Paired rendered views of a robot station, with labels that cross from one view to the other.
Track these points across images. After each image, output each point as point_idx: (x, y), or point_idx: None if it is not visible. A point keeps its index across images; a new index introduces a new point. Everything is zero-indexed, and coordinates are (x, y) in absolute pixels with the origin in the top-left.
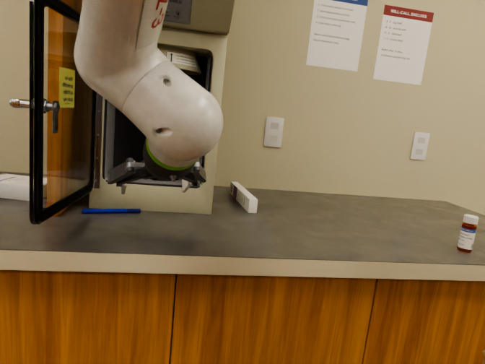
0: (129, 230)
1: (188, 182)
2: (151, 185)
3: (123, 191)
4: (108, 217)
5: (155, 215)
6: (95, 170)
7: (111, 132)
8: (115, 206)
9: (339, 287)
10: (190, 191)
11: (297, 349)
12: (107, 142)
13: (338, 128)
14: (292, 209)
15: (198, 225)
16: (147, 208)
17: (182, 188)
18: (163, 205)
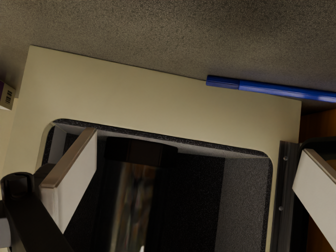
0: (296, 19)
1: (55, 196)
2: (172, 137)
3: (332, 170)
4: (295, 73)
5: (175, 62)
6: (285, 181)
7: (229, 241)
8: (253, 97)
9: None
10: (80, 113)
11: None
12: (248, 233)
13: None
14: None
15: (53, 2)
16: (186, 83)
17: (93, 146)
18: (150, 85)
